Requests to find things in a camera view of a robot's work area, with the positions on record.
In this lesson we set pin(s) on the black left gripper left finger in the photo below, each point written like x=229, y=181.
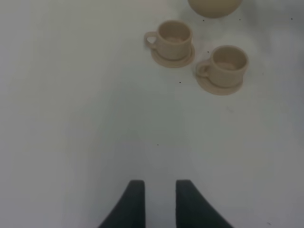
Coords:
x=129, y=212

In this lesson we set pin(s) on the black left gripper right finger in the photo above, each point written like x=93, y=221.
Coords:
x=193, y=210

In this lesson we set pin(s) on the tan ceramic teapot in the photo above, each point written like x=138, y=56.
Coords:
x=214, y=8

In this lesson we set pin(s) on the tan near cup saucer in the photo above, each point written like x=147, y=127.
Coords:
x=206, y=85

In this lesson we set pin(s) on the tan cup saucer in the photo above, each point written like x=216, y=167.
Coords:
x=206, y=85
x=174, y=63

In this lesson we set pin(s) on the tan near teacup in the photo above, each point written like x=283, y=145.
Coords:
x=225, y=67

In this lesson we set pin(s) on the tan teacup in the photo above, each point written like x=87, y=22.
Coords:
x=172, y=40
x=225, y=67

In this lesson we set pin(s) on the tan far cup saucer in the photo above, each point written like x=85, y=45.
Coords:
x=174, y=63

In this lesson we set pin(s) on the tan far teacup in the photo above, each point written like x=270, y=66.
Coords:
x=172, y=40

